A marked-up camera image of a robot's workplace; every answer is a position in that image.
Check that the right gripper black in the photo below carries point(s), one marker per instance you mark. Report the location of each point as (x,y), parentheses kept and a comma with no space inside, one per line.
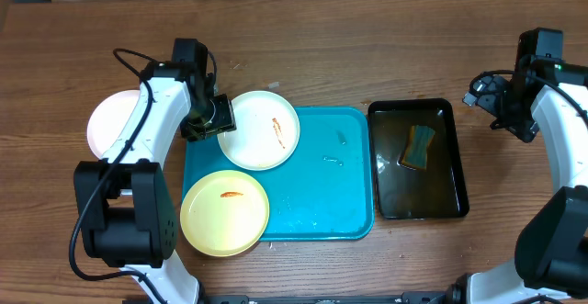
(488,103)

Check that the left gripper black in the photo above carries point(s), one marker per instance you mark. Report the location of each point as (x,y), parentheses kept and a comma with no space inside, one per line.
(226,121)

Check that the green yellow sponge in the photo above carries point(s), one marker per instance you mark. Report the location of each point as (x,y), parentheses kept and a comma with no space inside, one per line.
(415,153)

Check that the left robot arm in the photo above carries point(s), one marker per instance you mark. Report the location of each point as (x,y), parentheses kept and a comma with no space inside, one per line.
(127,224)

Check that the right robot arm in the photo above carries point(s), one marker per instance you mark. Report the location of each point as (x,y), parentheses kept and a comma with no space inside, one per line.
(544,95)

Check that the teal plastic tray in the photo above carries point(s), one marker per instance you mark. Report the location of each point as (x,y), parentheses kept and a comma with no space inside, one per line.
(323,191)

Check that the black water tray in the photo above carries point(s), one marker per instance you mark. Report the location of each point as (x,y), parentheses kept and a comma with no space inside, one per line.
(440,191)

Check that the white plate with long stain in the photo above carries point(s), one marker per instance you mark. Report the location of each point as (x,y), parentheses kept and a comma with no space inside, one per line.
(267,131)

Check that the small tape scrap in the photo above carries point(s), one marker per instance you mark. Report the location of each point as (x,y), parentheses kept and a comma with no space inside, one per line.
(274,85)

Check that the yellow plate with stain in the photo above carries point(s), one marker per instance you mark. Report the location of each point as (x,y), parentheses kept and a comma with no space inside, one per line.
(224,213)

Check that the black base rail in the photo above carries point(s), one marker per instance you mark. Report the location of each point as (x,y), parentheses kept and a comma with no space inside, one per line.
(411,297)

